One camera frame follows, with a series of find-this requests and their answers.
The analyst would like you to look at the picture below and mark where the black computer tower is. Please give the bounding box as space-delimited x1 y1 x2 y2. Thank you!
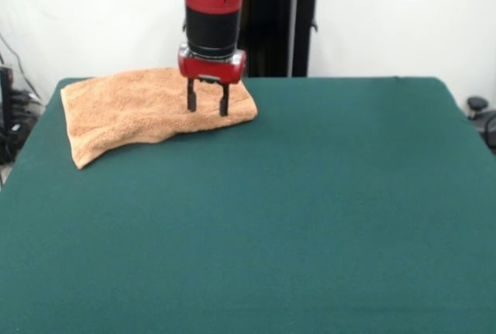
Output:
0 65 16 133

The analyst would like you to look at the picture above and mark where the black equipment pile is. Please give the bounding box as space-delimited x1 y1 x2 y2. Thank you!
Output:
0 89 46 165

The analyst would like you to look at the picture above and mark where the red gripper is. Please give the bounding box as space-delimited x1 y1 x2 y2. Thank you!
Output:
177 43 248 117

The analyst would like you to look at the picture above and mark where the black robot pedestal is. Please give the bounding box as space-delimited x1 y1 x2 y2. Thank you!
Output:
181 0 336 78

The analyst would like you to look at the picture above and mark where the grey cable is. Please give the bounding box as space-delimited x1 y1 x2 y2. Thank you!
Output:
0 33 40 98

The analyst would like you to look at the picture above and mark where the tan terry towel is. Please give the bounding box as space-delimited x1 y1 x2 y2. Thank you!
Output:
60 67 259 171

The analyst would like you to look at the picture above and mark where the dark green table cloth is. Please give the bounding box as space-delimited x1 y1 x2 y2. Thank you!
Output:
0 76 496 334

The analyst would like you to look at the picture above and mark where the black office chair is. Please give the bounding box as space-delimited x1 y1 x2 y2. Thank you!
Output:
466 95 496 157

